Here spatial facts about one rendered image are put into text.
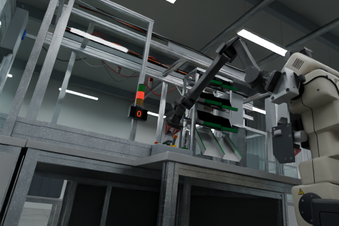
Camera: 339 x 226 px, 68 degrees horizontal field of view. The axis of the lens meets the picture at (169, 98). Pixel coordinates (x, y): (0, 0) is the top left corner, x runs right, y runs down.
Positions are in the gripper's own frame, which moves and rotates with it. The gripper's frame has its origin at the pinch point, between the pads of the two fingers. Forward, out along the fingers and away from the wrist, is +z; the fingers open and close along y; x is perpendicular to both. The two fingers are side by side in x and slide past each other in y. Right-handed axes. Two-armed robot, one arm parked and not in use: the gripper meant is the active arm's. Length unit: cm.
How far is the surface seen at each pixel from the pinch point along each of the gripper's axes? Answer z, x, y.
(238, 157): -2.4, 13.3, -47.6
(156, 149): -4.5, 28.7, 18.9
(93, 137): -1, 24, 49
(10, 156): 6, 38, 79
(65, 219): 122, -42, 32
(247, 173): -21, 61, -7
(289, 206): 54, -15, -171
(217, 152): -0.6, 10.3, -32.6
